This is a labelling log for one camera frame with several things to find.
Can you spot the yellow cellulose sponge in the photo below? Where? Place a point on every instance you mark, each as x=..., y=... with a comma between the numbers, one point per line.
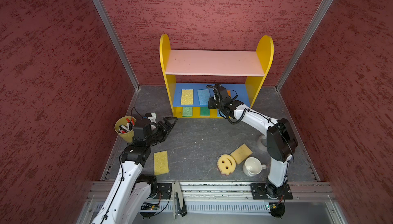
x=161, y=165
x=187, y=97

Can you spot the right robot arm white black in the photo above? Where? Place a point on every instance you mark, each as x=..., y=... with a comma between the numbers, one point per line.
x=281, y=143

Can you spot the smiley face yellow sponge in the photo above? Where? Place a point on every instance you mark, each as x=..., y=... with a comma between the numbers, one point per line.
x=226, y=164

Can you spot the tan sponge green scrub back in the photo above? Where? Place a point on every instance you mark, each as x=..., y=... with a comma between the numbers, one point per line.
x=205, y=112

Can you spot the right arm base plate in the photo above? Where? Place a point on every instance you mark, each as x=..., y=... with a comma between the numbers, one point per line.
x=271, y=192

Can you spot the green cellulose sponge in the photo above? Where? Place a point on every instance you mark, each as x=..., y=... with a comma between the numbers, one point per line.
x=187, y=111

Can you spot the yellow-green pen cup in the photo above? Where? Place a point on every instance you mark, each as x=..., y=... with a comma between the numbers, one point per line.
x=124, y=128

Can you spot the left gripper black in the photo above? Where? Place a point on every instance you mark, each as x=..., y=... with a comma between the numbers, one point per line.
x=167, y=129

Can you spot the yellow shelf with coloured boards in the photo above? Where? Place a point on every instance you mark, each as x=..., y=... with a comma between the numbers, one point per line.
x=253, y=65

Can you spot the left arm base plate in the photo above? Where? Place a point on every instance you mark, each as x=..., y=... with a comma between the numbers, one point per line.
x=161, y=191

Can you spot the blue sponge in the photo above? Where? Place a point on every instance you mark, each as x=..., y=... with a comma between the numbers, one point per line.
x=220, y=114
x=203, y=96

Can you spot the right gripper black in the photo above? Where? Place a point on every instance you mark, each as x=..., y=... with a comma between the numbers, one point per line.
x=211, y=102

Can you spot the white mug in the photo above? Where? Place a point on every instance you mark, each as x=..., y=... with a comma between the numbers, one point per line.
x=252, y=167

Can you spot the clear tape roll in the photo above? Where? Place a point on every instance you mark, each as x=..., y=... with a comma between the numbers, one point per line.
x=262, y=142

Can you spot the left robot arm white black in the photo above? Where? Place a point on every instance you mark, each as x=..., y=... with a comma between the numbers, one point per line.
x=132, y=188

